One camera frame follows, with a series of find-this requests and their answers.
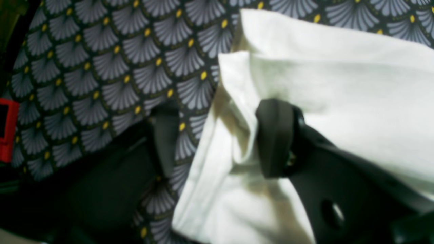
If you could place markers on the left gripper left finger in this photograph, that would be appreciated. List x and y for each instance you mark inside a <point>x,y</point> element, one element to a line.
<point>97,196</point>

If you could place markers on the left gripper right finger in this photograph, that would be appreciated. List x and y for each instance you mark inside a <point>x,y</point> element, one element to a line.
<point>348,200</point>

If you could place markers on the white printed T-shirt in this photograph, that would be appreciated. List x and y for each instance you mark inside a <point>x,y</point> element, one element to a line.
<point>370,94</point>

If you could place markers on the red and black clamp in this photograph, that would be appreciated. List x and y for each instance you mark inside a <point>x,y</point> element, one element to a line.
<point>8,121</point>

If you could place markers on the patterned grey table cloth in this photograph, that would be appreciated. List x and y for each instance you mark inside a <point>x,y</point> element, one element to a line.
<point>89,69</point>

